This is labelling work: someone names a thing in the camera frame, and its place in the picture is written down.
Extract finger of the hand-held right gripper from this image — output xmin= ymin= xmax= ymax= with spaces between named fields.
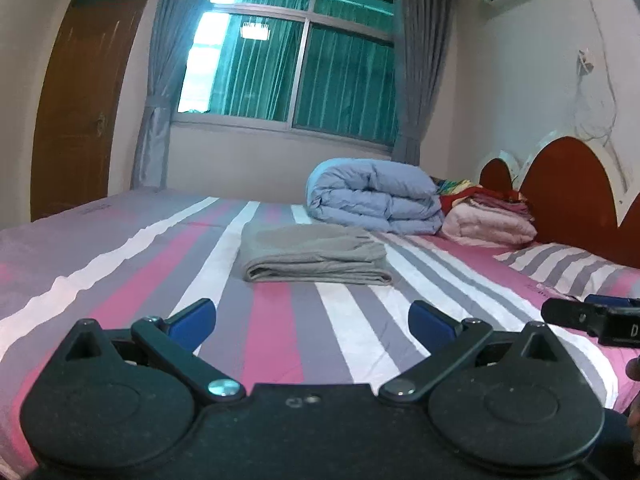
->
xmin=541 ymin=296 xmax=608 ymax=340

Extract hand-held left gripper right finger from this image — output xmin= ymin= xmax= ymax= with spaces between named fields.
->
xmin=378 ymin=300 xmax=572 ymax=404

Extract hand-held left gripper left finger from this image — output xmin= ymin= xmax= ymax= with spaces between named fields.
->
xmin=63 ymin=298 xmax=247 ymax=403

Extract grey pants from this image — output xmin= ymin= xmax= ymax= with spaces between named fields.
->
xmin=240 ymin=224 xmax=394 ymax=286

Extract striped pillow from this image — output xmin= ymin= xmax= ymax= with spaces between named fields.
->
xmin=492 ymin=241 xmax=640 ymax=303

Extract bed with striped sheet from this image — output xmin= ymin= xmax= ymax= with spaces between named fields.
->
xmin=0 ymin=187 xmax=640 ymax=480

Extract pink folded blanket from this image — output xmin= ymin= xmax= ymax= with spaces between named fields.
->
xmin=439 ymin=205 xmax=539 ymax=247

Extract brown wooden headboard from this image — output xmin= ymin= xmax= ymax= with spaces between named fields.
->
xmin=477 ymin=127 xmax=640 ymax=271

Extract stack of red folded clothes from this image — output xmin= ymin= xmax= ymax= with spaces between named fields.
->
xmin=452 ymin=186 xmax=535 ymax=222

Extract colourful patterned cloth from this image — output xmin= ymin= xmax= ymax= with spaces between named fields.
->
xmin=431 ymin=176 xmax=483 ymax=211

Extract blue folded duvet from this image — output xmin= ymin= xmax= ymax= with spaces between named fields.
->
xmin=305 ymin=158 xmax=446 ymax=236

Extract grey curtain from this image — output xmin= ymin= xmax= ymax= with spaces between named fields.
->
xmin=390 ymin=0 xmax=458 ymax=166
xmin=131 ymin=0 xmax=228 ymax=192

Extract brown wooden door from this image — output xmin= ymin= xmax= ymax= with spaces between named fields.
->
xmin=30 ymin=0 xmax=166 ymax=223

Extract window with green glass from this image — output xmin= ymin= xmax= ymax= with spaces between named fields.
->
xmin=172 ymin=0 xmax=402 ymax=150

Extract white wall cable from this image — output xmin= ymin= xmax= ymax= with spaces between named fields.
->
xmin=567 ymin=0 xmax=632 ymax=196

